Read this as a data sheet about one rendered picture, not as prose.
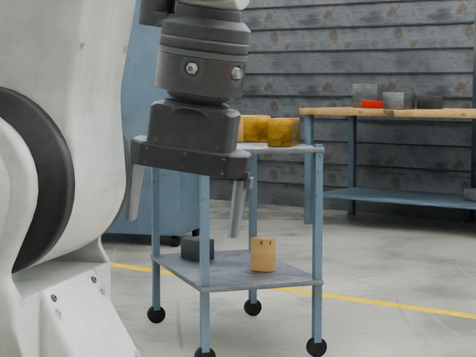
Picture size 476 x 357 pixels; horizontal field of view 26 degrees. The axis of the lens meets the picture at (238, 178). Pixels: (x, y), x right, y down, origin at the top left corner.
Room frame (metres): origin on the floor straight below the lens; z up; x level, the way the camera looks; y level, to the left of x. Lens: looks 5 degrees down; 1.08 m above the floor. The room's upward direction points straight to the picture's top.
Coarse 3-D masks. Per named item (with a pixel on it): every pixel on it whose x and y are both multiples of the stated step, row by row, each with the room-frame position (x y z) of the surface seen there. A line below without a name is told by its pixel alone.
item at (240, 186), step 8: (240, 184) 1.01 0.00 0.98; (248, 184) 1.02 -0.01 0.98; (232, 192) 1.01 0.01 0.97; (240, 192) 1.01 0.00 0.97; (232, 200) 1.01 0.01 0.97; (240, 200) 1.02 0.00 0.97; (232, 208) 1.02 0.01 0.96; (240, 208) 1.02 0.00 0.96; (232, 216) 1.02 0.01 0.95; (240, 216) 1.03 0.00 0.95; (232, 224) 1.02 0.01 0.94; (240, 224) 1.04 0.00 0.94; (232, 232) 1.02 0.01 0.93
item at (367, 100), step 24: (360, 96) 7.94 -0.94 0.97; (384, 96) 7.53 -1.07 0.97; (408, 96) 7.51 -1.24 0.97; (432, 96) 7.53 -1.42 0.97; (312, 120) 7.80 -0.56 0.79; (312, 144) 7.80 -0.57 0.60; (312, 168) 7.80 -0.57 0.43; (336, 192) 7.92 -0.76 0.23; (360, 192) 7.92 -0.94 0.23; (384, 192) 7.92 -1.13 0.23; (408, 192) 7.92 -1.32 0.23
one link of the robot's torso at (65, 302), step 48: (0, 144) 0.72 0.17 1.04; (0, 192) 0.71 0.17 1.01; (0, 240) 0.72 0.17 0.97; (96, 240) 0.89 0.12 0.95; (0, 288) 0.72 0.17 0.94; (48, 288) 0.77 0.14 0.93; (96, 288) 0.84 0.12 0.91; (0, 336) 0.72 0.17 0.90; (48, 336) 0.76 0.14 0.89; (96, 336) 0.80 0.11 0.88
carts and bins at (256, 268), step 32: (256, 128) 4.31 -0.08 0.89; (288, 128) 3.98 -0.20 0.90; (256, 160) 4.70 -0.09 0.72; (320, 160) 3.97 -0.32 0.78; (256, 192) 4.70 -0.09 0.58; (320, 192) 3.97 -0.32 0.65; (256, 224) 4.70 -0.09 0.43; (320, 224) 3.98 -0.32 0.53; (160, 256) 4.51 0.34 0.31; (192, 256) 4.41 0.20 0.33; (224, 256) 4.51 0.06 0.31; (256, 256) 4.15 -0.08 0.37; (320, 256) 3.98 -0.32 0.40; (224, 288) 3.84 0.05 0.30; (256, 288) 3.89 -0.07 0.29; (320, 288) 3.98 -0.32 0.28; (160, 320) 4.55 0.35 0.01; (320, 320) 3.98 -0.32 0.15; (320, 352) 3.98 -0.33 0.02
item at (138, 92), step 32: (160, 32) 6.67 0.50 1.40; (128, 64) 6.74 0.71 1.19; (128, 96) 6.74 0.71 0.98; (160, 96) 6.68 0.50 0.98; (128, 128) 6.74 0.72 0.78; (160, 192) 6.68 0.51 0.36; (192, 192) 6.87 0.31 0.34; (128, 224) 6.74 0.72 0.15; (160, 224) 6.68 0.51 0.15; (192, 224) 6.87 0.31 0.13
